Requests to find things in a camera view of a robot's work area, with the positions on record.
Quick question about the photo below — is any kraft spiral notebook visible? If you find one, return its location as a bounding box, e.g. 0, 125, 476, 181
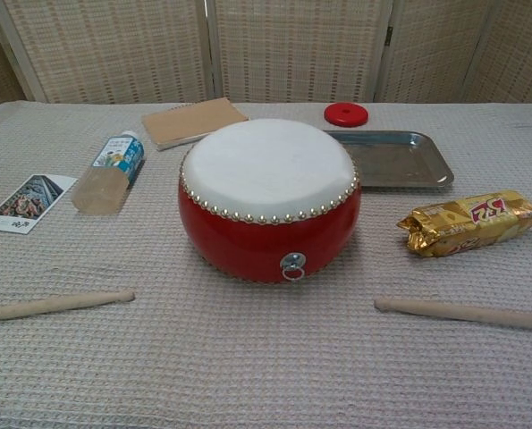
140, 97, 250, 152

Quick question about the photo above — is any plastic drink bottle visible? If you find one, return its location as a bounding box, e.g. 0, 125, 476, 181
71, 130, 146, 216

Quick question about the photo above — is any wooden drumstick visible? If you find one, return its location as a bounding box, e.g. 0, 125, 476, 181
0, 290, 136, 326
374, 298, 532, 332

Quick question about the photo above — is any printed photo card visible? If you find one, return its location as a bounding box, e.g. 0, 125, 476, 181
0, 173, 79, 234

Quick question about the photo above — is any woven folding screen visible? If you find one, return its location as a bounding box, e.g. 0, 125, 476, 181
0, 0, 532, 113

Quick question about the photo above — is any red round plastic disc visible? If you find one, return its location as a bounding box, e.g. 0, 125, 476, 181
323, 102, 369, 130

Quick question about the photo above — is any gold foil snack packet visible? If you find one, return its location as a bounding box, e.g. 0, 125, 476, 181
397, 189, 532, 257

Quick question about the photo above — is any red drum white skin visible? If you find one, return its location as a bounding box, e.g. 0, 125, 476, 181
177, 118, 363, 285

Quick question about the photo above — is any beige woven tablecloth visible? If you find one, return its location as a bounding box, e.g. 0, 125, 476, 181
0, 98, 532, 429

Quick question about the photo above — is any stainless steel tray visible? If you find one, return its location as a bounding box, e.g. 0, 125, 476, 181
321, 130, 455, 189

